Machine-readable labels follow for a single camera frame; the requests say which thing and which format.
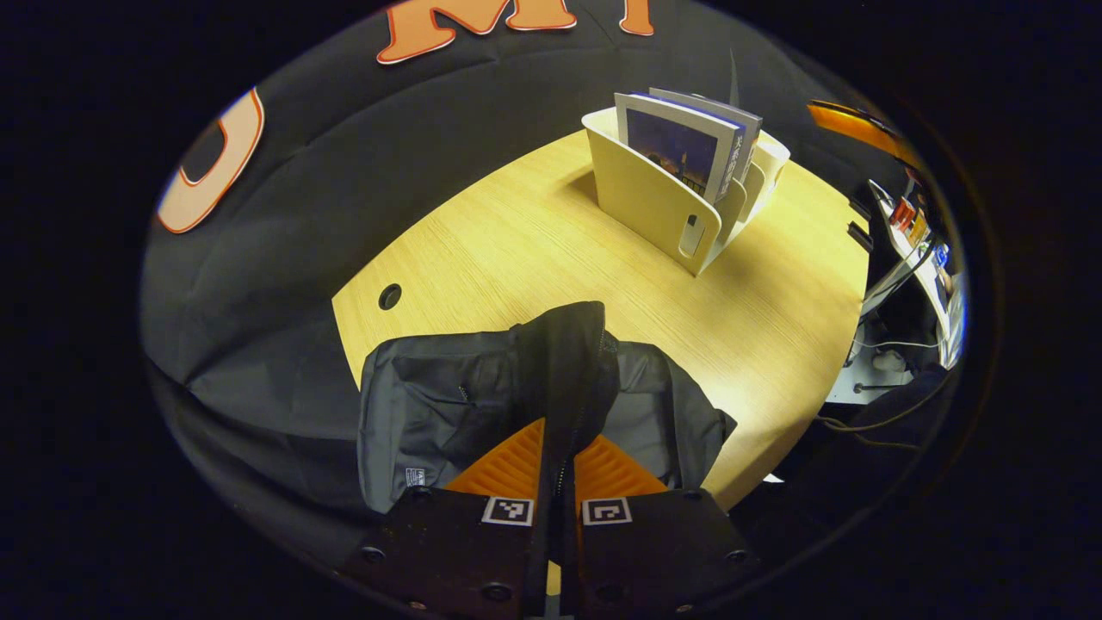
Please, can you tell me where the blue cover book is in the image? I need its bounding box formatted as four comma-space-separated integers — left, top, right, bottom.
614, 92, 746, 206

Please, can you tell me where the grey portrait cover book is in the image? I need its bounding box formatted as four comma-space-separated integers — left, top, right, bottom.
648, 87, 764, 186

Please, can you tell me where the cream bookshelf rack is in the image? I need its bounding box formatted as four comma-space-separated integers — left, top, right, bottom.
581, 107, 792, 277

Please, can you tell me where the black schoolbag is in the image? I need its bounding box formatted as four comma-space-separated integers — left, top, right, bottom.
356, 301, 739, 518

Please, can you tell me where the black backdrop cloth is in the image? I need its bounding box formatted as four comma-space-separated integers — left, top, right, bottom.
138, 0, 905, 552

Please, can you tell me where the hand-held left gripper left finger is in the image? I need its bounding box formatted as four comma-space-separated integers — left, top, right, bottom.
343, 418, 549, 620

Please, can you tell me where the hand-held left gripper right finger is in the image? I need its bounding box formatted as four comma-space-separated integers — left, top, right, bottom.
563, 434, 760, 620

